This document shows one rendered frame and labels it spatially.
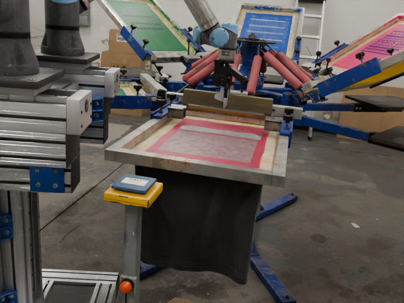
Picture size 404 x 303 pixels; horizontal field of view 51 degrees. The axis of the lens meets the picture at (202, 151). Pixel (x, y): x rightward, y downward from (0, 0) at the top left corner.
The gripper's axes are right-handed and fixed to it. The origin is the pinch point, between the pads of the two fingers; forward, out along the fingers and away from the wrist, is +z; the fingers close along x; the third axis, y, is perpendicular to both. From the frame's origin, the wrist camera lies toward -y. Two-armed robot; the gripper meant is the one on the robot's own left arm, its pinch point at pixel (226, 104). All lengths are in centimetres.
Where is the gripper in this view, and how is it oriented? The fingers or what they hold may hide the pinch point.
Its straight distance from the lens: 193.3
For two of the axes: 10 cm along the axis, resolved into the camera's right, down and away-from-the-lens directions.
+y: -9.7, -1.4, 1.8
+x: -2.2, 2.8, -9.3
